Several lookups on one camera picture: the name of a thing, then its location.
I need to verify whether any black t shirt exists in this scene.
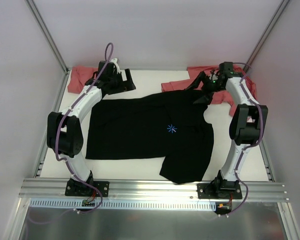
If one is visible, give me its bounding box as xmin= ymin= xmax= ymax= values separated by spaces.
xmin=85 ymin=90 xmax=214 ymax=184

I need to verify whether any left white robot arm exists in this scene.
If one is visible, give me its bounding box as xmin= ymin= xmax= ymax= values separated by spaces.
xmin=46 ymin=58 xmax=136 ymax=196

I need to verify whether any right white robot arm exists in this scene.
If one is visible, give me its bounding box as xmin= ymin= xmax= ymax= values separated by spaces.
xmin=188 ymin=62 xmax=268 ymax=199

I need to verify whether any crumpled red t shirt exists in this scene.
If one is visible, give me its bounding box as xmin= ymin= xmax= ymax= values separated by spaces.
xmin=160 ymin=64 xmax=258 ymax=117

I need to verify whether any folded red t shirt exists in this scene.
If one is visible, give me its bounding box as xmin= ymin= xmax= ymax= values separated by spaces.
xmin=67 ymin=65 xmax=98 ymax=94

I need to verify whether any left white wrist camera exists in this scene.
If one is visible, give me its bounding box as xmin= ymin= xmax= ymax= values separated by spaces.
xmin=110 ymin=58 xmax=121 ymax=74

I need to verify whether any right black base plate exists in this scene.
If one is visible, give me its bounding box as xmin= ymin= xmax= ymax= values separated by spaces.
xmin=196 ymin=183 xmax=243 ymax=200

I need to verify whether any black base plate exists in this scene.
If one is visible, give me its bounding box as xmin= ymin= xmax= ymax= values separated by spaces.
xmin=196 ymin=183 xmax=243 ymax=200
xmin=64 ymin=179 xmax=110 ymax=197

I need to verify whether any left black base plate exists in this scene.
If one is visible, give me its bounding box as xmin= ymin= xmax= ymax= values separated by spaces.
xmin=64 ymin=179 xmax=110 ymax=197

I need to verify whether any white slotted cable duct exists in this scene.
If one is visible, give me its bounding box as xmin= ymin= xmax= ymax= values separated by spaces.
xmin=29 ymin=198 xmax=217 ymax=212

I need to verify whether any aluminium front rail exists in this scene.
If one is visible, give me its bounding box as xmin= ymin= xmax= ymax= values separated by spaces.
xmin=18 ymin=178 xmax=290 ymax=202

